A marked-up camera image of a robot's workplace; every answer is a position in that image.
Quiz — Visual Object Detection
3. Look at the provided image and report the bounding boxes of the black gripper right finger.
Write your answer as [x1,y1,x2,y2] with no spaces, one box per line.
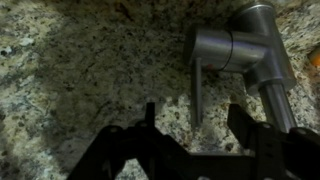
[227,103,320,180]

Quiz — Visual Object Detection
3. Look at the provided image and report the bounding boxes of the orange sponge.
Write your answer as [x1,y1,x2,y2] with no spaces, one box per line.
[308,46,320,68]

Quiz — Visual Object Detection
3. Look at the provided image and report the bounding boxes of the stainless steel faucet handle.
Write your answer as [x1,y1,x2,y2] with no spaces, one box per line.
[183,26,234,128]

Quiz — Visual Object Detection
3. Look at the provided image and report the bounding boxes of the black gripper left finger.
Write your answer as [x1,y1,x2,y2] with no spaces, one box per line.
[66,102,191,180]

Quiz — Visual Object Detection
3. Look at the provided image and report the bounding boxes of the chrome sink faucet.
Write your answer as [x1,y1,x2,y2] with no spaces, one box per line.
[229,1,298,134]

